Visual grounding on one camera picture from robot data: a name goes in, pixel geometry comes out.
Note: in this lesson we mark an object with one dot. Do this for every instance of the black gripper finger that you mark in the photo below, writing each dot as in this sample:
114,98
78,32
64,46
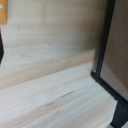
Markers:
1,48

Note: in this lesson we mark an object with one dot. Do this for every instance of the dark brown drawer cabinet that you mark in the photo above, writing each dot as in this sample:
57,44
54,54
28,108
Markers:
116,50

